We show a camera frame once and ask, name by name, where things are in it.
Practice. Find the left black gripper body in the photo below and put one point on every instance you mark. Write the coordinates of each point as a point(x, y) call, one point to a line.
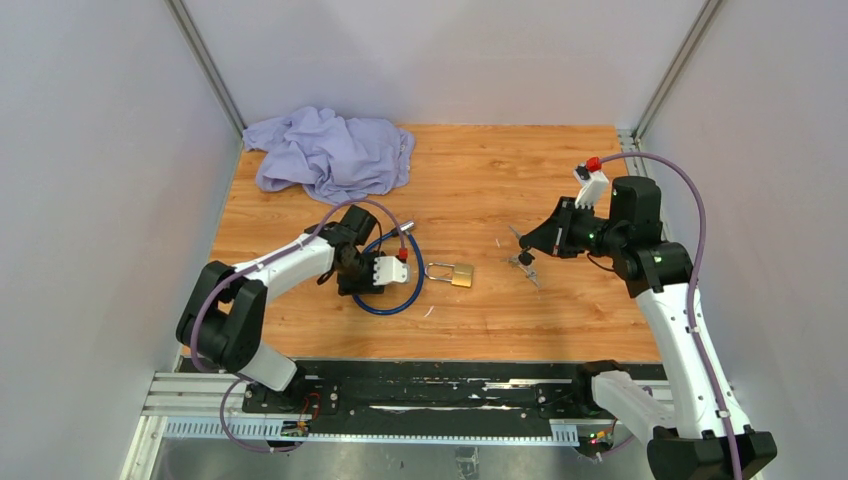
point(359, 278)

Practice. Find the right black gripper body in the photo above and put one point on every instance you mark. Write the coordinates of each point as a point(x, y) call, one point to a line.
point(577, 227)

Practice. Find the black head key pair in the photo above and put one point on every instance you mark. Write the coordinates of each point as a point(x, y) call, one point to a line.
point(523, 258)

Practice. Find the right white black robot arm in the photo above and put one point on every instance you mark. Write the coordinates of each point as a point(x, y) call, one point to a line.
point(703, 433)

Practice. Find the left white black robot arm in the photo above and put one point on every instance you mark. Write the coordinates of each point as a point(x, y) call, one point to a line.
point(224, 316)

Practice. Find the silver key bunch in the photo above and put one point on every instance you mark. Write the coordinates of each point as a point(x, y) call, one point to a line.
point(528, 270)

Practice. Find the brass padlock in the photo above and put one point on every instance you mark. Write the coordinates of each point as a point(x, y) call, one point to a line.
point(457, 275)

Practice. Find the crumpled lavender cloth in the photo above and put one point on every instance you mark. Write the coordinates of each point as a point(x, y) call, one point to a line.
point(333, 158)

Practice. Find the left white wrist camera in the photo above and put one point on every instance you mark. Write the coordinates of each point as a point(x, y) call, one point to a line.
point(388, 270)

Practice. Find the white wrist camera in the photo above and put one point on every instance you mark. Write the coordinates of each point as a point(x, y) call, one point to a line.
point(388, 270)
point(593, 183)

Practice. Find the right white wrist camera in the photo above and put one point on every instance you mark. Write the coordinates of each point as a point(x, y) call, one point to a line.
point(593, 183)

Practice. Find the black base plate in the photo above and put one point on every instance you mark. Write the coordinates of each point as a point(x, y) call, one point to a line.
point(427, 399)

